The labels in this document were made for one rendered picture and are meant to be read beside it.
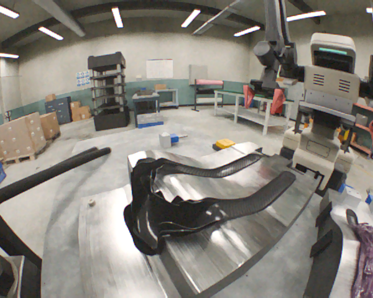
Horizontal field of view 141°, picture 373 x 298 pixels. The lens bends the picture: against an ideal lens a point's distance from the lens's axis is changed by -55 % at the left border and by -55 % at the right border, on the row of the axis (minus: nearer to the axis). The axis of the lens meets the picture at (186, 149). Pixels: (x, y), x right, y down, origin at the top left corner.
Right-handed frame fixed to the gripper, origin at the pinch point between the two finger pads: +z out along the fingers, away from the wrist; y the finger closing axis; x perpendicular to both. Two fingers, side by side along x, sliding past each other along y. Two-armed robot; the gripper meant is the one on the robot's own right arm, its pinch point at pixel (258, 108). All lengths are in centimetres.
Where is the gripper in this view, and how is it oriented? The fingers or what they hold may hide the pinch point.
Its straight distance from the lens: 51.6
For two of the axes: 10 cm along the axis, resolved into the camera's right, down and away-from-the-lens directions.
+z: -3.6, 9.2, 1.3
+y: 5.9, 3.4, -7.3
